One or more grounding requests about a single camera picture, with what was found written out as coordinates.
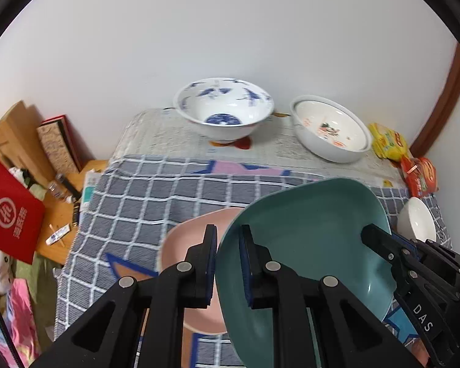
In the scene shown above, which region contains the pink plate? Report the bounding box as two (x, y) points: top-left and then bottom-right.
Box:
(159, 207), (246, 334)

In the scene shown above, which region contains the small plain white bowl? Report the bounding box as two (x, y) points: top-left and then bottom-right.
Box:
(397, 197), (438, 243)

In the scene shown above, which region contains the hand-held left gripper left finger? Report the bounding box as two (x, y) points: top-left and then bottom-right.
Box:
(31, 224), (218, 368)

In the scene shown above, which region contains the pink printed cloth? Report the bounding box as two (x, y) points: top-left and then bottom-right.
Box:
(6, 278), (41, 368)

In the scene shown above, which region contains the grey checkered cloth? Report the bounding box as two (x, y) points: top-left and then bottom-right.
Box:
(54, 155), (454, 368)

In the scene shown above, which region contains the newspaper sheet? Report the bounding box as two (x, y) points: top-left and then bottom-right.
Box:
(111, 108), (411, 189)

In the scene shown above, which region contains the red snack packet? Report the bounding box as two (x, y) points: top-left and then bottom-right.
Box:
(401, 156), (439, 198)

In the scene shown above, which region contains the white bowl with red print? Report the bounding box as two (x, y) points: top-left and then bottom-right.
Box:
(290, 95), (373, 163)

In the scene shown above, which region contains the wooden box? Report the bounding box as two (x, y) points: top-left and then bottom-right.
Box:
(0, 100), (58, 189)

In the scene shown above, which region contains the white teal paper packet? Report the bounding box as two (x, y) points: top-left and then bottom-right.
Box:
(82, 169), (101, 212)

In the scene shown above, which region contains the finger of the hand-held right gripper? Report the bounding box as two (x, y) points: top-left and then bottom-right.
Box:
(361, 224), (400, 266)

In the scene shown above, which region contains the blue patterned white bowl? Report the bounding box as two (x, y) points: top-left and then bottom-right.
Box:
(174, 77), (274, 143)

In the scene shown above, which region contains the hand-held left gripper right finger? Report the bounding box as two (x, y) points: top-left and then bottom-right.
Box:
(240, 224), (407, 368)

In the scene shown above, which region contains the brown door frame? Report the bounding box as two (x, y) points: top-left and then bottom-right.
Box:
(410, 42), (460, 158)

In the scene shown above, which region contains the red paper bag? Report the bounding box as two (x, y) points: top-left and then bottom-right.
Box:
(0, 157), (47, 265)

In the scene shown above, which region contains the low wooden table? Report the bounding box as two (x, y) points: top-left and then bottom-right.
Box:
(34, 159), (110, 266)

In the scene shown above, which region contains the teal plate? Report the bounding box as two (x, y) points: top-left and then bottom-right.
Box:
(216, 177), (399, 368)

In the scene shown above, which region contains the yellow snack packet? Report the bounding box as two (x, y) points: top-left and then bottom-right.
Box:
(369, 123), (410, 161)

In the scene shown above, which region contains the white blue tube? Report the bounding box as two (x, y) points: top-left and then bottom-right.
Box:
(46, 225), (70, 245)

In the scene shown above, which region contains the black cable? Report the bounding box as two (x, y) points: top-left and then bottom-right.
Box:
(0, 272), (24, 368)

